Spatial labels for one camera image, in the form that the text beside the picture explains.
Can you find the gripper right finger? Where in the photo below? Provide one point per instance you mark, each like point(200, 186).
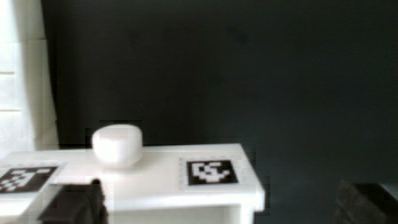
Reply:
point(367, 206)

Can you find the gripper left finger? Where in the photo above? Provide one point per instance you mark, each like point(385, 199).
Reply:
point(77, 206)

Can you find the white L-shaped fence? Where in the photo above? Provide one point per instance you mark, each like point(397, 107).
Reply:
point(28, 109)

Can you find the white drawer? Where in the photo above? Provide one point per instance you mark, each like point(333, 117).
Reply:
point(172, 184)

